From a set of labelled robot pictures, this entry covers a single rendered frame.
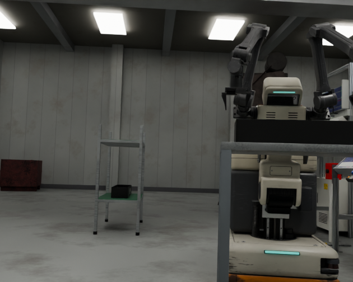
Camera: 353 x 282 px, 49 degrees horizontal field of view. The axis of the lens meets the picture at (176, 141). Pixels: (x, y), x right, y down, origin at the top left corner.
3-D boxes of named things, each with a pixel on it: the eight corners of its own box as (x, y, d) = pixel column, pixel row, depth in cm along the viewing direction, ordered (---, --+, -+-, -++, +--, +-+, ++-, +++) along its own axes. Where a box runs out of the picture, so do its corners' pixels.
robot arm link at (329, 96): (324, 102, 221) (315, 104, 220) (328, 89, 213) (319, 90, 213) (331, 113, 215) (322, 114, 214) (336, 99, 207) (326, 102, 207)
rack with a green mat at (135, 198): (92, 234, 381) (97, 123, 389) (105, 221, 472) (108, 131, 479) (139, 235, 384) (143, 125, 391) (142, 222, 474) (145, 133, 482)
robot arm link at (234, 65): (252, 54, 177) (233, 51, 179) (249, 47, 166) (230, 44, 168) (245, 79, 177) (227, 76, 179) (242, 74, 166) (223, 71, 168)
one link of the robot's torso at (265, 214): (260, 216, 241) (261, 176, 242) (307, 218, 238) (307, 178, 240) (266, 222, 214) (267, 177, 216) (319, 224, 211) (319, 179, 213)
